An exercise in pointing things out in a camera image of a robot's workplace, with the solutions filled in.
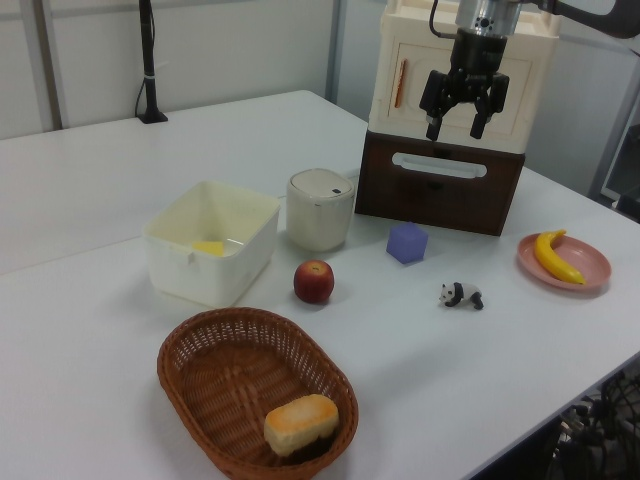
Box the orange cabinet door handle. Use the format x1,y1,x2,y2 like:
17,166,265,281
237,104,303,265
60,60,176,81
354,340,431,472
393,58,410,110

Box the pink plate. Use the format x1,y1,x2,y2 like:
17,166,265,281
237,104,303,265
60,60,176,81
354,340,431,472
517,233,613,300

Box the white square plastic bin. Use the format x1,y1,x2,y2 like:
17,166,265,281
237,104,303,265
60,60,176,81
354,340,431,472
142,180,281,310

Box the purple cube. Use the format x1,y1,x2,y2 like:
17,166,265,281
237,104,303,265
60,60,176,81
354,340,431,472
385,221,430,266

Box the red apple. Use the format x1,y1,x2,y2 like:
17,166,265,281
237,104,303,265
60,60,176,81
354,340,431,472
293,259,335,304

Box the cream lidded trash can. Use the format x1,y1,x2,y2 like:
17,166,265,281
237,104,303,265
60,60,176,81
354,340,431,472
285,168,356,253

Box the panda figurine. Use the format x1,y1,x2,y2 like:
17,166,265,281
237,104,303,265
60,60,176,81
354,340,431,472
438,281,485,311

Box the dark brown wooden drawer box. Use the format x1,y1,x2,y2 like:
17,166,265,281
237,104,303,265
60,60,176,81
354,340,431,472
353,128,527,237

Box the brown wicker basket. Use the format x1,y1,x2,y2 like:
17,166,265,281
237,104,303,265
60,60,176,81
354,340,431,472
157,307,360,480

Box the black tangled cables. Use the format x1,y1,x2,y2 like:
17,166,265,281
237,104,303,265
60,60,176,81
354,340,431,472
549,369,640,480

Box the white drawer handle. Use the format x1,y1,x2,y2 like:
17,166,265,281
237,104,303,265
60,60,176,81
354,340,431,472
391,151,489,180

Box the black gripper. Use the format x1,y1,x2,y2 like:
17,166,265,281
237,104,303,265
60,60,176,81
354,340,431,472
418,28,511,142

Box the yellow block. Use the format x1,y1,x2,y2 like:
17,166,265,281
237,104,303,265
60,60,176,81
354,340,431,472
192,239,226,258

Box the black camera stand pole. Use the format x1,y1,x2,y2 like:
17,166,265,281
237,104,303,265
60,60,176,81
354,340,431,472
134,0,170,125

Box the orange bread loaf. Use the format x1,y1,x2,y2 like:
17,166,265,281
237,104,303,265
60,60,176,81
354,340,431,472
263,393,340,458

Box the yellow banana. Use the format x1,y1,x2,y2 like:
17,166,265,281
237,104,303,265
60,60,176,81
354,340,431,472
532,228,587,286

